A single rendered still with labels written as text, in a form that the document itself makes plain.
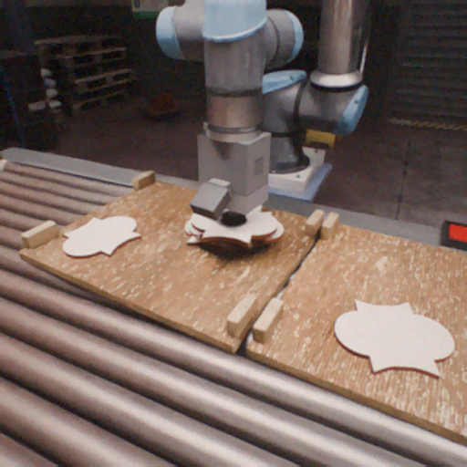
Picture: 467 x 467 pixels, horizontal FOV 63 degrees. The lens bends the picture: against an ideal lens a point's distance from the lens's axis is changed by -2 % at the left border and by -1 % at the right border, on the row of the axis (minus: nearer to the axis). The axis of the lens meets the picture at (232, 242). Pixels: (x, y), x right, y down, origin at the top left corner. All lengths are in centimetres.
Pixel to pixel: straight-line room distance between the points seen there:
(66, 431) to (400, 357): 37
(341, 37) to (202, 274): 58
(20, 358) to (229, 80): 42
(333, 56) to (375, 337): 62
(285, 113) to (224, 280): 54
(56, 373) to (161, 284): 18
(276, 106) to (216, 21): 52
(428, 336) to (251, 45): 41
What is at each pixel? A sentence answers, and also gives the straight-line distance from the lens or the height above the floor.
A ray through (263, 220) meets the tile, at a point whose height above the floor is 99.
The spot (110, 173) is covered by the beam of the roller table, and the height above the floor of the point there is 92.
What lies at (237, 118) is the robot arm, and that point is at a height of 116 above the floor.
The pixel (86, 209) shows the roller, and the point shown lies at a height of 92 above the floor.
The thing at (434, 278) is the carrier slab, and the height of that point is 94.
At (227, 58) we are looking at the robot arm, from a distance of 50.
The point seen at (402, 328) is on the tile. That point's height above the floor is 94.
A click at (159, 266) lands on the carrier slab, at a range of 60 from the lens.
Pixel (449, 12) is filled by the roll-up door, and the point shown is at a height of 120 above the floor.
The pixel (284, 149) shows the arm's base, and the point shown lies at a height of 96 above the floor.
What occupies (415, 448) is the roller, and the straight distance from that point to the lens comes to 47.
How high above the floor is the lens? 128
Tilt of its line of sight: 32 degrees down
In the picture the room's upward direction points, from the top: straight up
